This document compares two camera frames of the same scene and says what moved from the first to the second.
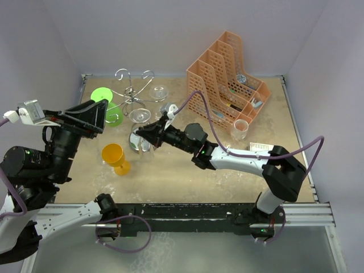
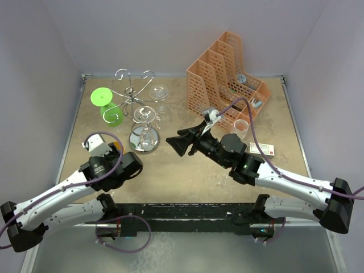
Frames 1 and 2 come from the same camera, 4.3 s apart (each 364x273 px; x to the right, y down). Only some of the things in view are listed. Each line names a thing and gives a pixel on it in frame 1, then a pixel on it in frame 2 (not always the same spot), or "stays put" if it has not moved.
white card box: [260, 147] stays put
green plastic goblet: [114, 115] stays put
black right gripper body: [161, 136] -> [205, 144]
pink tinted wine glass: [239, 130] stays put
